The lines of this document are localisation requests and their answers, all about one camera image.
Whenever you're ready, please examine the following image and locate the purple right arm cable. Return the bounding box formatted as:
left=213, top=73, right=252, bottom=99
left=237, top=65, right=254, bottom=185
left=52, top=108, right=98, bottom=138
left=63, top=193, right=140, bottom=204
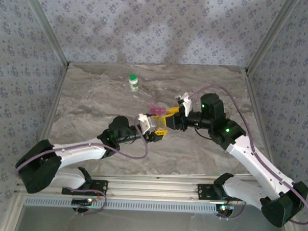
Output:
left=184, top=83, right=308, bottom=225

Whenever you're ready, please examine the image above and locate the circuit board with led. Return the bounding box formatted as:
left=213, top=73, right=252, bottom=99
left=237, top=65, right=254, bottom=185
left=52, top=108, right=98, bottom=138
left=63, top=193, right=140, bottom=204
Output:
left=72, top=197, right=93, bottom=206
left=216, top=204, right=235, bottom=213

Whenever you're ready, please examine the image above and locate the right circuit board with LED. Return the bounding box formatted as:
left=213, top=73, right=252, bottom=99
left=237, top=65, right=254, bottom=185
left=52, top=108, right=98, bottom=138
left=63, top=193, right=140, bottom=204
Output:
left=216, top=204, right=235, bottom=213

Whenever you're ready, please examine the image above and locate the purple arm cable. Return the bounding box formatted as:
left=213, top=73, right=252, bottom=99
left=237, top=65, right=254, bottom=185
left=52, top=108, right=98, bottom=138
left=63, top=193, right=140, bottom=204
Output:
left=184, top=83, right=308, bottom=225
left=13, top=113, right=151, bottom=218

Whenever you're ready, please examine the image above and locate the grey slotted cable duct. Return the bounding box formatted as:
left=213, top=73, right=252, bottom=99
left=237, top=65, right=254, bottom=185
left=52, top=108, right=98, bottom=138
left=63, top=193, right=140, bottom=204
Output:
left=24, top=195, right=219, bottom=216

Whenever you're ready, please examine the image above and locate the aluminium side rail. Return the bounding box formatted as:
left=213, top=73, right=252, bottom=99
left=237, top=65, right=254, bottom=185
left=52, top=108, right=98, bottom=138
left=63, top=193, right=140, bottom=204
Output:
left=239, top=70, right=285, bottom=184
left=27, top=61, right=70, bottom=177

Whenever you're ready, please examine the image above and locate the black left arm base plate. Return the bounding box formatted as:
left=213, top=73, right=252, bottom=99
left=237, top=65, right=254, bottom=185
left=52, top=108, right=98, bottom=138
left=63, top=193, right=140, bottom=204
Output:
left=61, top=177, right=109, bottom=197

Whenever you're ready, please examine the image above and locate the pink and clear pill organizer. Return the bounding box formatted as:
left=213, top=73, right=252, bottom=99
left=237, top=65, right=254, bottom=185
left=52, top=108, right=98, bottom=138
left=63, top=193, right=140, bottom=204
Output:
left=148, top=102, right=168, bottom=116

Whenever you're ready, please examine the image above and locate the white pill bottle green cap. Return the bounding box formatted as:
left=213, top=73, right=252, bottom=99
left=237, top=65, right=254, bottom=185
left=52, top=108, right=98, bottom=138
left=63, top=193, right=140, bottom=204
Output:
left=128, top=73, right=140, bottom=93

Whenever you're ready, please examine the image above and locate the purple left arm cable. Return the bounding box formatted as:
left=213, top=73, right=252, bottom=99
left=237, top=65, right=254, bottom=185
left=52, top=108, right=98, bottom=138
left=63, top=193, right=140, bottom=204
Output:
left=13, top=113, right=151, bottom=218

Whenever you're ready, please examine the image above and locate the left circuit board with LED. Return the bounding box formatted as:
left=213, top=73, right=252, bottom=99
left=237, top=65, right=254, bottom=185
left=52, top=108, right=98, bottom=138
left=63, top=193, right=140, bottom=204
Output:
left=72, top=197, right=93, bottom=206

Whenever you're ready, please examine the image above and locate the aluminium mounting rail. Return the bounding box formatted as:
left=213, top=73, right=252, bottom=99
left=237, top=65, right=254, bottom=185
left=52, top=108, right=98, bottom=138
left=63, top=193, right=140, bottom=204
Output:
left=14, top=165, right=294, bottom=206

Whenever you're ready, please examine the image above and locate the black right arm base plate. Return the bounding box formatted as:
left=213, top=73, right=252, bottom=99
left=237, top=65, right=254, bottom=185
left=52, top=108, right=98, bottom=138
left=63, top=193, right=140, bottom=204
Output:
left=196, top=183, right=245, bottom=202

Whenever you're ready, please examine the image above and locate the aluminium frame post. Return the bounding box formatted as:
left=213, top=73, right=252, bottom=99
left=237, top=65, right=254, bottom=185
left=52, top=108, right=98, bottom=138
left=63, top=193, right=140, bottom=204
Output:
left=17, top=0, right=73, bottom=67
left=244, top=0, right=302, bottom=76

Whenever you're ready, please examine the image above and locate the grey metal shelf panel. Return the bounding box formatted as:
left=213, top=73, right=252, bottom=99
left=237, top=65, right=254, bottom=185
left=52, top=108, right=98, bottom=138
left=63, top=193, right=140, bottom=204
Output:
left=18, top=204, right=291, bottom=231

